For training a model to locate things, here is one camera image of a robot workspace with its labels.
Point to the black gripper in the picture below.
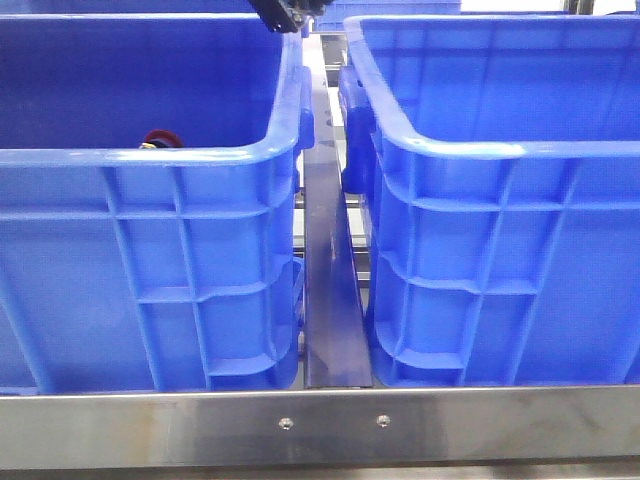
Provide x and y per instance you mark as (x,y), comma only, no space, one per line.
(288,16)

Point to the red mushroom push button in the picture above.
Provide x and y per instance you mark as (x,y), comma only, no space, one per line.
(160,138)

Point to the blue crate rear right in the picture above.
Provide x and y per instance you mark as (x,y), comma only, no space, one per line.
(337,11)

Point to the blue crate rear left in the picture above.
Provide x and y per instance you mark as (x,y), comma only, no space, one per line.
(225,18)

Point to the blue plastic crate right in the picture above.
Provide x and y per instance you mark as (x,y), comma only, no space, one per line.
(500,165)

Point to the blue plastic crate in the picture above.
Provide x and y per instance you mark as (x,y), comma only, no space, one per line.
(140,270)
(500,165)

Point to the blue plastic crate left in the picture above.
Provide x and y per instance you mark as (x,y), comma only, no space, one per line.
(140,270)

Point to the steel centre divider bar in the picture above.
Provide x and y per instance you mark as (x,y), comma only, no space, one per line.
(337,354)

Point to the steel front rail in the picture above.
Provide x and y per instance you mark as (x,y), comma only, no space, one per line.
(318,427)

